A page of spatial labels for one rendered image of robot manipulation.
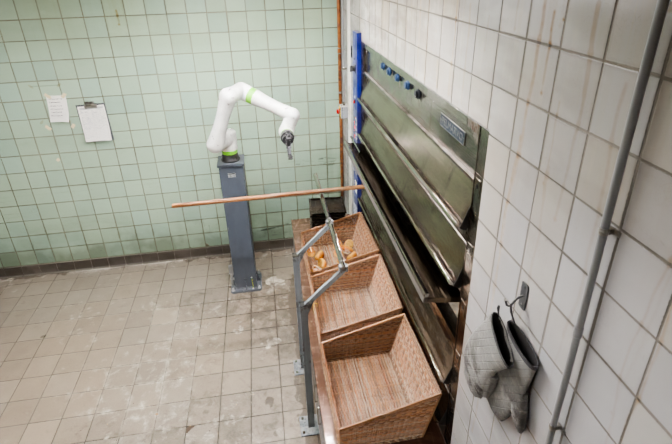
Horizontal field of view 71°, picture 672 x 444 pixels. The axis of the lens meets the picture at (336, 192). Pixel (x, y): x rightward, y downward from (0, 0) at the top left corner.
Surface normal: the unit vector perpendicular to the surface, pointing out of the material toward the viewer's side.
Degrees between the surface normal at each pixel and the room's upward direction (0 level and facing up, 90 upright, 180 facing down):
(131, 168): 90
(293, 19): 90
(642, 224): 90
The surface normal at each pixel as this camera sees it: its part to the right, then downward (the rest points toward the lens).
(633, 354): -0.99, 0.09
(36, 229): 0.16, 0.43
